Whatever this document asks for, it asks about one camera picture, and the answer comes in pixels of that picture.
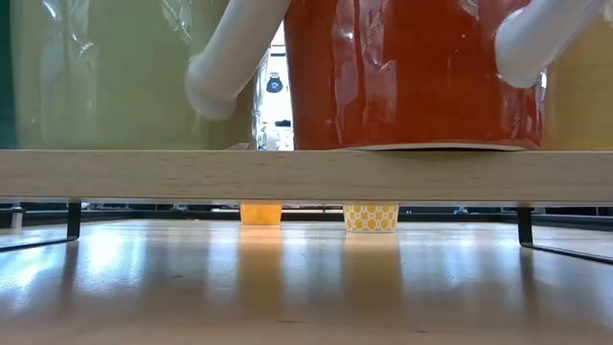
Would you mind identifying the plain yellow mug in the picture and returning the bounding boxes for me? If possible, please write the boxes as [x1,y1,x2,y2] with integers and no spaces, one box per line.
[238,201,284,226]

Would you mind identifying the white mug yellow pattern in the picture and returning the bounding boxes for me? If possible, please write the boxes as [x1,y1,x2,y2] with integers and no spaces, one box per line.
[342,202,400,234]

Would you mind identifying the red-orange mug white handle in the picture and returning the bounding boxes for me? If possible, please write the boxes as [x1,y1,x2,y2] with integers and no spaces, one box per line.
[283,0,607,152]

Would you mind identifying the light green mug white handle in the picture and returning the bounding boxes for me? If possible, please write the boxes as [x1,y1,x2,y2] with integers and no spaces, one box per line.
[9,0,294,151]

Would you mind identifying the mustard yellow mug white interior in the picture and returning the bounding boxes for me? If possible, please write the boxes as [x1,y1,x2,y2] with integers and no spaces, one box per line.
[540,13,613,152]

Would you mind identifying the wooden riser shelf black legs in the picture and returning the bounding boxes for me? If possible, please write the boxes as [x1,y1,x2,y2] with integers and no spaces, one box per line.
[0,149,613,265]

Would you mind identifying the dark blue round object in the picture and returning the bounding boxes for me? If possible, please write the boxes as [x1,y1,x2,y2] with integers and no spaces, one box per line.
[265,72,284,95]

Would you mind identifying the black metal table frame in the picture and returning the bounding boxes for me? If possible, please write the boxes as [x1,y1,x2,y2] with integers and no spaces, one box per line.
[0,203,613,229]

